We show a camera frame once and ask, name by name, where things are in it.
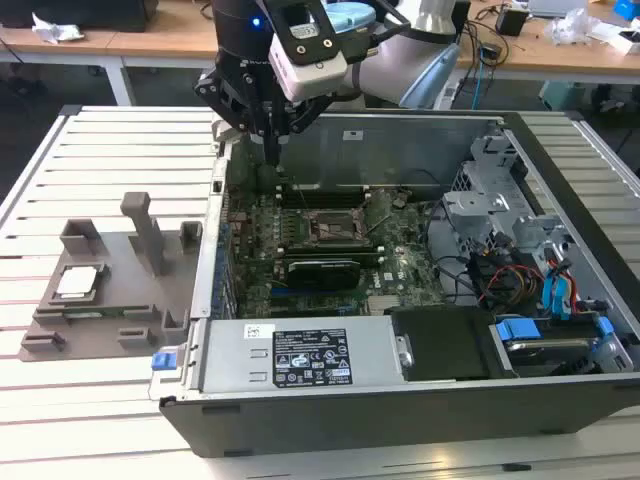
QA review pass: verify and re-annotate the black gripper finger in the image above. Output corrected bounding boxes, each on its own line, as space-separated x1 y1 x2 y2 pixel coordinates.
193 69 274 165
272 97 331 165

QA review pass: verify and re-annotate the silver CPU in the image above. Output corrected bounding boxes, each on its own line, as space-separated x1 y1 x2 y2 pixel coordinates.
53 266 102 300

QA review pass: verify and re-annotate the CPU socket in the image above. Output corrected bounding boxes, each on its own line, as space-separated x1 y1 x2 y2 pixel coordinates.
305 207 374 250

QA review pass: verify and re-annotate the wooden desk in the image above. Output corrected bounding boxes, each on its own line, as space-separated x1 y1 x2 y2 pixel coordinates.
0 0 640 109

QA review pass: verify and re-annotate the black RAM slot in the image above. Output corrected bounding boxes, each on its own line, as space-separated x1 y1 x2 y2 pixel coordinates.
277 193 372 202
277 242 384 250
278 250 386 259
276 180 371 190
278 199 372 209
277 246 385 254
277 187 371 196

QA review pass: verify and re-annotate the green RAM stick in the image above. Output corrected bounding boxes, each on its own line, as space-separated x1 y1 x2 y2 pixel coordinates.
278 253 387 267
58 306 127 320

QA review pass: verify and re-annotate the black graphics card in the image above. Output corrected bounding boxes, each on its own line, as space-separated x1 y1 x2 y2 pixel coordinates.
282 255 362 292

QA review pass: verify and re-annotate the large black box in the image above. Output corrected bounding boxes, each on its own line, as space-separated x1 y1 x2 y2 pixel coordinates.
0 0 160 32

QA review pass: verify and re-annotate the crumpled white paper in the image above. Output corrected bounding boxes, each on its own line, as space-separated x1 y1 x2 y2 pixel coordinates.
30 10 85 45

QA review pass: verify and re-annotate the tall black box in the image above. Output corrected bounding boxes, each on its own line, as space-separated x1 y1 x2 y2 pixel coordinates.
452 0 472 39

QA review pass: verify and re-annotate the silver drive cage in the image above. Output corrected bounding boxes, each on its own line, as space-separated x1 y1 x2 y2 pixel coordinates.
442 133 576 281

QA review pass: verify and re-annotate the green motherboard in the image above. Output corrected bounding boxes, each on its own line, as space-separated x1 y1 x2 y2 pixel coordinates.
222 187 449 321

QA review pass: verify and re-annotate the silver chipset heatsink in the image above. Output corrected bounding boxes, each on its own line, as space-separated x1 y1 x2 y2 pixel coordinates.
366 295 401 317

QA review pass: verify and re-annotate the small black cube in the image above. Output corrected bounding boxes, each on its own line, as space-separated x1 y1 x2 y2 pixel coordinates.
494 7 530 37

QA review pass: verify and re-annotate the grey parts rack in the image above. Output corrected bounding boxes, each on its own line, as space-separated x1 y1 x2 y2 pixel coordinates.
17 191 204 362

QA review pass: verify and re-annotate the black rating label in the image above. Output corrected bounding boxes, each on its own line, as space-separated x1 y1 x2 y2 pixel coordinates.
271 327 355 389

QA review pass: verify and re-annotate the silver power supply unit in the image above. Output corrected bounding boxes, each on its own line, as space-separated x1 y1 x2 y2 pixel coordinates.
182 315 409 396

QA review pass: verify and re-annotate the teal box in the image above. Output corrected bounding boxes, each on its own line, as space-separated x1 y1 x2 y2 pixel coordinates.
538 79 587 112

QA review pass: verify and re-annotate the black plastic shroud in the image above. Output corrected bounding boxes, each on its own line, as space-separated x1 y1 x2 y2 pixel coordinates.
388 305 496 384

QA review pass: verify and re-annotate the blue plastic latch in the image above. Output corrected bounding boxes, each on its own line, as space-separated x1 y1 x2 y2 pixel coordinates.
149 351 180 372

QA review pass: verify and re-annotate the grey laptop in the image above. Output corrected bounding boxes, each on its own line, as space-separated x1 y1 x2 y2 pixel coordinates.
528 0 590 17

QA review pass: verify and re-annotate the clear plastic bag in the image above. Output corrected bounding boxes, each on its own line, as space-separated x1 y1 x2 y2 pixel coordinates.
543 7 604 47

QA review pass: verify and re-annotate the hard disk in blue carrier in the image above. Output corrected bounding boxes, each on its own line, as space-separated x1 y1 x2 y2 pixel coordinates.
492 313 617 379

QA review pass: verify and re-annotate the flat white box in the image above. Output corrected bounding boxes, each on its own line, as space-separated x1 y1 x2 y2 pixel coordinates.
589 27 640 56

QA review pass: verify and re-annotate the black PC case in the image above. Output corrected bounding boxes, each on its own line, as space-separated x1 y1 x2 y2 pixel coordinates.
148 107 640 459

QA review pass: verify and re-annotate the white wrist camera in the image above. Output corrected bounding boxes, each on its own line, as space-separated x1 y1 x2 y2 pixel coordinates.
268 32 349 104

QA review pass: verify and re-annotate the black camera cable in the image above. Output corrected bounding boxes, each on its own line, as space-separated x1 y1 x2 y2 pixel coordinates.
364 0 414 59

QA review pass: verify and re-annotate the black case cable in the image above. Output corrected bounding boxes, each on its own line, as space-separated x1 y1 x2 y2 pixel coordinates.
422 197 481 307

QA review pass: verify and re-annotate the red yellow wire bundle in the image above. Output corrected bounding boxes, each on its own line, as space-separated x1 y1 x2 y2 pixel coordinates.
469 247 547 307

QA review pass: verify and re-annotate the blue flat wire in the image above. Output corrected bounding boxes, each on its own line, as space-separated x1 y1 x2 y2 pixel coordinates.
540 252 576 321

